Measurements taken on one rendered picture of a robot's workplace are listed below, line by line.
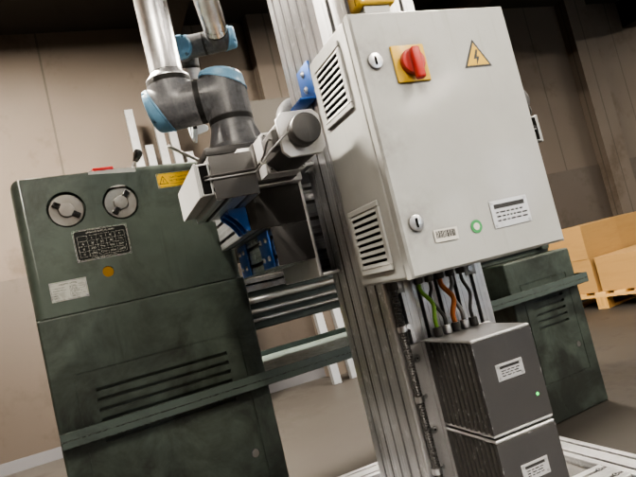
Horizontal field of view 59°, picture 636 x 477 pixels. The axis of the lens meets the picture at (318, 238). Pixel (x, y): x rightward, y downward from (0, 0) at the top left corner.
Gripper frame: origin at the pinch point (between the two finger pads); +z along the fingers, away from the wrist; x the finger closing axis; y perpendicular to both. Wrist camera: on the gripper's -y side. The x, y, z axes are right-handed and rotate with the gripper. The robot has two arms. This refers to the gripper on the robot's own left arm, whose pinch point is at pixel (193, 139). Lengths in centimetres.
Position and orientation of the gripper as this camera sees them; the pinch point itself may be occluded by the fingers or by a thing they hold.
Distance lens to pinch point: 208.9
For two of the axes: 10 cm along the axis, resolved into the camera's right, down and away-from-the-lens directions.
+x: -4.7, -1.1, 8.8
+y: 8.8, -1.8, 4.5
